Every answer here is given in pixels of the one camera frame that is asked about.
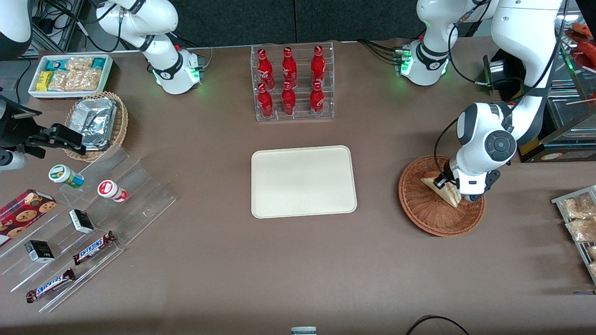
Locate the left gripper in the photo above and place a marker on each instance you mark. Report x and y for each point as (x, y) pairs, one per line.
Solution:
(447, 177)

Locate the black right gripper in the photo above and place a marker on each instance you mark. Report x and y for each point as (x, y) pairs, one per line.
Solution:
(14, 126)

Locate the triangular sandwich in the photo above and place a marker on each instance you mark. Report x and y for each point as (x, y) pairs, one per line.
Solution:
(447, 196)

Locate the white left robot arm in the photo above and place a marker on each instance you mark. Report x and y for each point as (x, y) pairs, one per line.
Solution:
(512, 28)

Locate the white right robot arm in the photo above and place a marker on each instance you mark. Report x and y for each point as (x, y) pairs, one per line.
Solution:
(167, 70)

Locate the round brown wicker basket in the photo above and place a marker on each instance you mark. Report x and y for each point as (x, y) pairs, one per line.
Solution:
(419, 209)

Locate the light wicker basket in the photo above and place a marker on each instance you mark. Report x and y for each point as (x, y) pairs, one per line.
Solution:
(122, 125)

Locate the beige plastic tray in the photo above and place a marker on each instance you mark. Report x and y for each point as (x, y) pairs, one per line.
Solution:
(302, 184)

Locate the green lidded yogurt cup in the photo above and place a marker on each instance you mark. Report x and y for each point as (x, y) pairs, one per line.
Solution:
(63, 174)

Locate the silver foil packet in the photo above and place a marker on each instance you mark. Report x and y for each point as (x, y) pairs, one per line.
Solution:
(95, 146)
(93, 118)

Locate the white rectangular snack bin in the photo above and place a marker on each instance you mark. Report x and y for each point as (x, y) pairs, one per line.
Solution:
(32, 90)

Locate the yellow snack packet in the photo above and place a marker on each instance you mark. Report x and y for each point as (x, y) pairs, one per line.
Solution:
(44, 81)

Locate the clear bag of crackers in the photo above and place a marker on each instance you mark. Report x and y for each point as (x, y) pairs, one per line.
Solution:
(86, 80)
(79, 63)
(60, 80)

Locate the red lidded yogurt cup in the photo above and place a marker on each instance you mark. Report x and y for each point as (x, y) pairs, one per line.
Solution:
(109, 189)

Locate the red cookie box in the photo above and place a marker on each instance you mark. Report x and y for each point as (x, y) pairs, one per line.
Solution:
(23, 214)

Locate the teal snack packet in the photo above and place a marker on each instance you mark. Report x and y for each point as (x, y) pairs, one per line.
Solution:
(98, 63)
(56, 64)

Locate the small black box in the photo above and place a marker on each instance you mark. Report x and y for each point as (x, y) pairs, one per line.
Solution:
(81, 221)
(39, 251)

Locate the clear acrylic stepped display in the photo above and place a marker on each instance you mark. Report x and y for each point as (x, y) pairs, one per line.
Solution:
(139, 200)

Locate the Snickers chocolate bar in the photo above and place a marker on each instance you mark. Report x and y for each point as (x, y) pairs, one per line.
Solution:
(93, 248)
(49, 285)

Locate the black glass food warmer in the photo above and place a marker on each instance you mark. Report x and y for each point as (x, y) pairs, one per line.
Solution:
(568, 139)

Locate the clear bag of pastries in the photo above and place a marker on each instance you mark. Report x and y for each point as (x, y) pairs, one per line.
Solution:
(577, 207)
(592, 269)
(582, 230)
(592, 252)

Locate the red cola bottle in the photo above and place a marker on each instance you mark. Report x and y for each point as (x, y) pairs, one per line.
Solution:
(265, 102)
(318, 65)
(265, 70)
(316, 100)
(288, 100)
(289, 67)

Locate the thin wooden skewer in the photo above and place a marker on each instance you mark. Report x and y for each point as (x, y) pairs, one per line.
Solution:
(582, 100)

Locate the clear acrylic bottle rack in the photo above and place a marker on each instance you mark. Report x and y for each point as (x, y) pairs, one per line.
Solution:
(300, 100)

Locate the black backdrop panel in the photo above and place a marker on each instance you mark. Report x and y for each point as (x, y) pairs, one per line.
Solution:
(233, 21)
(354, 18)

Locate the red sausage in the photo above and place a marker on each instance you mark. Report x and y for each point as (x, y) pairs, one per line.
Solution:
(584, 29)
(587, 49)

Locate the small grey device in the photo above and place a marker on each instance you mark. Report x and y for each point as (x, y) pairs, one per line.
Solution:
(303, 331)

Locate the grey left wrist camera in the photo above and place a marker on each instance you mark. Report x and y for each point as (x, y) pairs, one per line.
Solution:
(491, 179)

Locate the aluminium profile frame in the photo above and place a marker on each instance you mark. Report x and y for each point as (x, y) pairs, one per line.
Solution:
(60, 28)

